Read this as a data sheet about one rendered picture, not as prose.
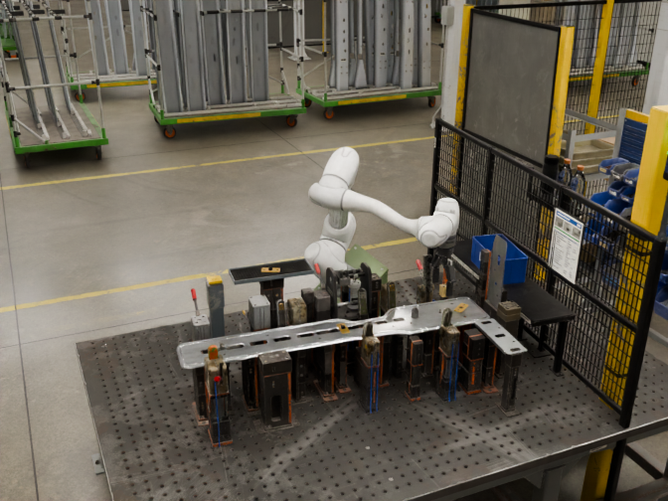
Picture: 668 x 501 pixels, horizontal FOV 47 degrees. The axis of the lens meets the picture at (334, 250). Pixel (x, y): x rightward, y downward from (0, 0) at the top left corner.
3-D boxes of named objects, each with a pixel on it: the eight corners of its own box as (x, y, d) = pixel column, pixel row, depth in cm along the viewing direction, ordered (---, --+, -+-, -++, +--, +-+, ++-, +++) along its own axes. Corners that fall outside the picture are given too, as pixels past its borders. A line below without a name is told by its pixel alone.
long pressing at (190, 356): (183, 374, 300) (182, 370, 299) (174, 345, 319) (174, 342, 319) (493, 320, 341) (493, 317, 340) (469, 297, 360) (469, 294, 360)
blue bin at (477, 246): (494, 285, 363) (496, 260, 358) (469, 258, 390) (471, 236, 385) (526, 282, 367) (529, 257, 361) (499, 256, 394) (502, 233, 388)
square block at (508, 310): (498, 379, 349) (506, 310, 335) (489, 370, 356) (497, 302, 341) (514, 376, 352) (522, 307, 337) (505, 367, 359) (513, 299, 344)
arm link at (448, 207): (437, 226, 335) (427, 237, 324) (439, 193, 329) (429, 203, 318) (461, 230, 331) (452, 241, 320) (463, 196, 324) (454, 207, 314)
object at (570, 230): (575, 287, 337) (584, 222, 324) (546, 266, 356) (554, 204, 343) (579, 286, 337) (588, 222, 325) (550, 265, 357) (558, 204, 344)
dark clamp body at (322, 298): (315, 375, 352) (314, 301, 336) (306, 360, 363) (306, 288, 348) (337, 371, 355) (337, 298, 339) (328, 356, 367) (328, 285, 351)
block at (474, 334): (465, 397, 337) (470, 342, 325) (453, 383, 346) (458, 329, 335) (484, 393, 340) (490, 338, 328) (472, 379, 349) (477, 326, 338)
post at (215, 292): (213, 372, 353) (207, 287, 335) (210, 363, 359) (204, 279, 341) (229, 369, 355) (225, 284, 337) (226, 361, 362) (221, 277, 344)
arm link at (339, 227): (317, 250, 413) (332, 217, 423) (345, 259, 411) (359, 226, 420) (317, 171, 345) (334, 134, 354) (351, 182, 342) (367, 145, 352)
